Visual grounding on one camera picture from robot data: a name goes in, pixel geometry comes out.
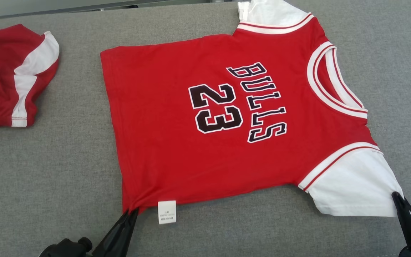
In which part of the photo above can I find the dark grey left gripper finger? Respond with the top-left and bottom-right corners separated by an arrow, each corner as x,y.
109,209 -> 139,257
91,211 -> 130,257

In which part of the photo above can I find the red Bulls 23 jersey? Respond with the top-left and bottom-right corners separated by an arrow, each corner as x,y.
100,0 -> 405,225

